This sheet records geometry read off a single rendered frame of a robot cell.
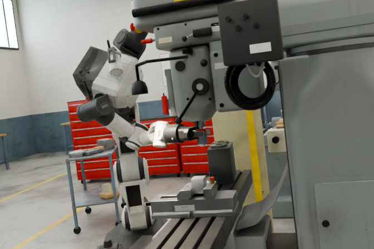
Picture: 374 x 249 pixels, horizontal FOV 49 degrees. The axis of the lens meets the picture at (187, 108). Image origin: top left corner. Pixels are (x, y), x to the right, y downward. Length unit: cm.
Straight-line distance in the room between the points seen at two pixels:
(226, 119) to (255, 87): 192
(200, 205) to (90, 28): 1083
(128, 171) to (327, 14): 141
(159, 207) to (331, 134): 74
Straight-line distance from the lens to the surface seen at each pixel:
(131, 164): 244
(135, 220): 262
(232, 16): 142
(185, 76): 173
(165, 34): 174
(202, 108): 173
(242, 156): 359
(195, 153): 660
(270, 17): 141
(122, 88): 209
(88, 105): 206
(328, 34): 166
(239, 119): 354
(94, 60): 220
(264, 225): 187
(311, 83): 158
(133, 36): 224
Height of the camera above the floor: 146
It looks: 3 degrees down
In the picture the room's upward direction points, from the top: 7 degrees counter-clockwise
